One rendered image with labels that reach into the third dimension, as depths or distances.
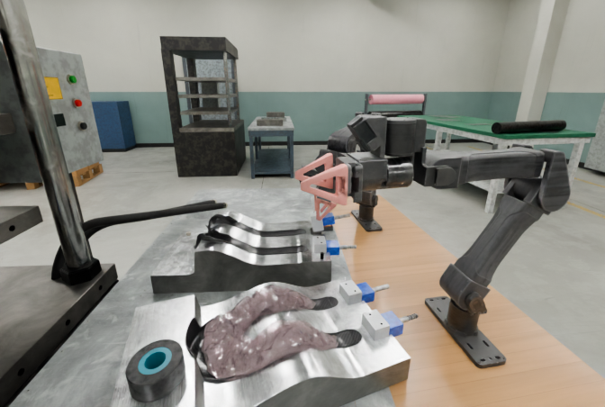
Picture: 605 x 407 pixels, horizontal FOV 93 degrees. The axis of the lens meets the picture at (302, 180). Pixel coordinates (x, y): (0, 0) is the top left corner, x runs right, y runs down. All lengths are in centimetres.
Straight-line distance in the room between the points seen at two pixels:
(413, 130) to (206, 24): 709
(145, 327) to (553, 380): 81
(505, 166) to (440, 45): 762
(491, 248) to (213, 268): 67
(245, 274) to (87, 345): 37
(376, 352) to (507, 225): 37
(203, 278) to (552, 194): 83
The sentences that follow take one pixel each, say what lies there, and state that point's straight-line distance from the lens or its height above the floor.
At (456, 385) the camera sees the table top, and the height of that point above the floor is 80.
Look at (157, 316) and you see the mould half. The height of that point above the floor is 91.
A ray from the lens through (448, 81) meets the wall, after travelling 833.
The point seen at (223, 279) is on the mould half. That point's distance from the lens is 87.
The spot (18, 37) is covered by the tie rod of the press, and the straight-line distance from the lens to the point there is 101.
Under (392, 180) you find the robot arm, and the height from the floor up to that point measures 119.
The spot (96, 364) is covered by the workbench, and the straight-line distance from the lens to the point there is 83.
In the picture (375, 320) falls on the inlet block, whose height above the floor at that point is 88.
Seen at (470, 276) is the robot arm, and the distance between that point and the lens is 74.
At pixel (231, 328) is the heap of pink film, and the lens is 66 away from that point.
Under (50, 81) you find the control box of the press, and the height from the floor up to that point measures 137.
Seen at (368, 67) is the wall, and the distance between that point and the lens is 751.
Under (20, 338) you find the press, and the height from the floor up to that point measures 78.
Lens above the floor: 135
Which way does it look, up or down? 18 degrees down
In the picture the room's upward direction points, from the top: straight up
